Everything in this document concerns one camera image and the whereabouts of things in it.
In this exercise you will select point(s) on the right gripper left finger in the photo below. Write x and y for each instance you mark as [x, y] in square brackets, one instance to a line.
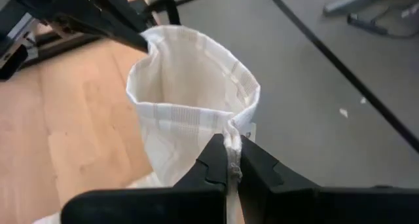
[147, 207]

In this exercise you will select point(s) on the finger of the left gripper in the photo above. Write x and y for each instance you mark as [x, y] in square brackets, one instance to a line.
[124, 11]
[104, 30]

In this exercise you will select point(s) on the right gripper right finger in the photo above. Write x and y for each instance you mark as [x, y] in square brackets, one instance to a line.
[294, 204]

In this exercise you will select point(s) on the white checked towel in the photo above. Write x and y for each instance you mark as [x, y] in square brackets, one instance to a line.
[183, 86]

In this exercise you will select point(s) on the white paper scrap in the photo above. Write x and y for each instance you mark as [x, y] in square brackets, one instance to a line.
[343, 112]
[362, 100]

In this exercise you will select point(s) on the grey desk leg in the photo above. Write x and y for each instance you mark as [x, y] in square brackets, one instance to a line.
[410, 11]
[353, 1]

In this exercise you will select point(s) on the black metal table frame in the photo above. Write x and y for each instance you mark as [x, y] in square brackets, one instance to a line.
[174, 12]

